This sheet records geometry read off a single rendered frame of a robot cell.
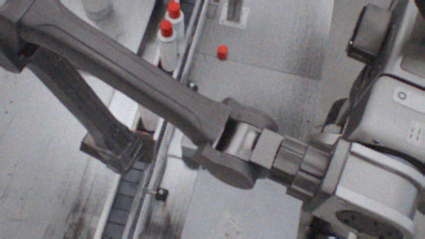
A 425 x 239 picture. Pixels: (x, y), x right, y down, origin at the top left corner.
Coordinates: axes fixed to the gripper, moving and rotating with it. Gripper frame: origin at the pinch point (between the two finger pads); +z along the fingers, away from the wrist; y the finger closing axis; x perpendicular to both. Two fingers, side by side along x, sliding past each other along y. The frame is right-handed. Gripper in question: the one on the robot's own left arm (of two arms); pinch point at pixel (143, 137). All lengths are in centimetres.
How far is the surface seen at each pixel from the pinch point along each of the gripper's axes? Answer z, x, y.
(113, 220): -9.9, 20.9, 2.0
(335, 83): 128, -5, -68
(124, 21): 29.0, -25.2, 18.7
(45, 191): -3.7, 21.3, 24.1
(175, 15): 10.5, -31.9, -0.5
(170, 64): 16.7, -17.2, -0.5
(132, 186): -3.5, 13.3, 0.0
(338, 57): 138, -18, -68
